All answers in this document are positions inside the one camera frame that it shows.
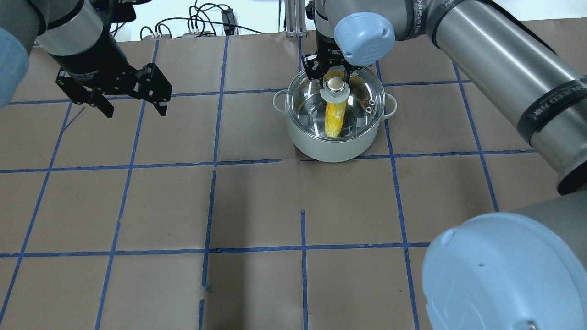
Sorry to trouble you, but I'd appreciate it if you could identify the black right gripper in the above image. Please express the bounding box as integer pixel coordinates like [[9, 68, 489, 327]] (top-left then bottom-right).
[[302, 32, 363, 88]]

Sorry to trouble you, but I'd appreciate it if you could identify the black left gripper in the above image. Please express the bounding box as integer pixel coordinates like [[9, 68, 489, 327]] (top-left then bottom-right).
[[50, 32, 172, 118]]

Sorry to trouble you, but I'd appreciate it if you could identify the glass pot lid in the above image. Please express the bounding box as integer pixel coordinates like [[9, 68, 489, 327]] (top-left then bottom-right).
[[283, 66, 398, 142]]

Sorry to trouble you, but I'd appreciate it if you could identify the yellow corn cob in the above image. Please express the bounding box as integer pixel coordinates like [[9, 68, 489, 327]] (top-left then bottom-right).
[[324, 102, 347, 138]]

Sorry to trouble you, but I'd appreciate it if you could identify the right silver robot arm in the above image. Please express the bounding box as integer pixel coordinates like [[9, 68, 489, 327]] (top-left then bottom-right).
[[303, 0, 586, 330]]

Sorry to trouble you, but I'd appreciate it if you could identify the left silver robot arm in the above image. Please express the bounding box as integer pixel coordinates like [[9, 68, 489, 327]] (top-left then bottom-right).
[[0, 0, 172, 118]]

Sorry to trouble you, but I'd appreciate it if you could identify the pale green cooking pot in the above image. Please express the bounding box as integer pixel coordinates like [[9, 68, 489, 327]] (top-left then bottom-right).
[[272, 66, 398, 163]]

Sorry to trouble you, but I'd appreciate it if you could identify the black power adapter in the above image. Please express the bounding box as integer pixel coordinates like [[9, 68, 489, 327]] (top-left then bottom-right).
[[221, 9, 236, 36]]

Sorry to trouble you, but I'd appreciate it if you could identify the aluminium frame post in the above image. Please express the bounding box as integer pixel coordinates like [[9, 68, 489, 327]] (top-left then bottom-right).
[[284, 0, 307, 38]]

